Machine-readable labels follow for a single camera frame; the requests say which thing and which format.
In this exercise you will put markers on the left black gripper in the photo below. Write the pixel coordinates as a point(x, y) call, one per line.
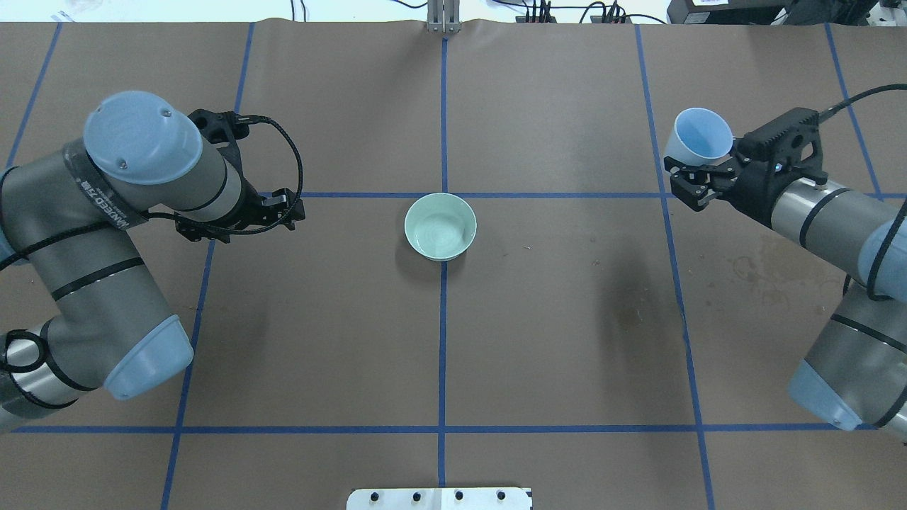
point(250, 206)

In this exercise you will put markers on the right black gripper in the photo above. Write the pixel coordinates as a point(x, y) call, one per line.
point(745, 190)

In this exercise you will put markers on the light blue cup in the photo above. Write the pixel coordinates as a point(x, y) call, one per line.
point(699, 136)

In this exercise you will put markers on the light green bowl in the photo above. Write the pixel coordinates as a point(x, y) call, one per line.
point(440, 226)

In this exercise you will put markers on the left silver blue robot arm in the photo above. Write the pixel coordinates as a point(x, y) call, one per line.
point(68, 215)

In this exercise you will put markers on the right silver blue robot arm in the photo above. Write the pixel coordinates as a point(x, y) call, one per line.
point(854, 374)

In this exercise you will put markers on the black box with label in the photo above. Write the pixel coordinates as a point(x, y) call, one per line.
point(724, 12)

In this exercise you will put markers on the black orange usb hub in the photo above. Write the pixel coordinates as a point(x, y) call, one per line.
point(536, 16)

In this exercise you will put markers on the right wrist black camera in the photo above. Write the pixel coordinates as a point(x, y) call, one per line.
point(788, 146)

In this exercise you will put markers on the wrist black camera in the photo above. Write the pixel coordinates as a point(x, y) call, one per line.
point(223, 130)
point(788, 146)

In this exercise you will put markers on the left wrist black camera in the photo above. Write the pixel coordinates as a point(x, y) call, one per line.
point(223, 130)

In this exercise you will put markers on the aluminium frame post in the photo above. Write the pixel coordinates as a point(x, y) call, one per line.
point(444, 16)

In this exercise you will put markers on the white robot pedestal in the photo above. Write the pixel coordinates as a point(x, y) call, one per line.
point(441, 498)

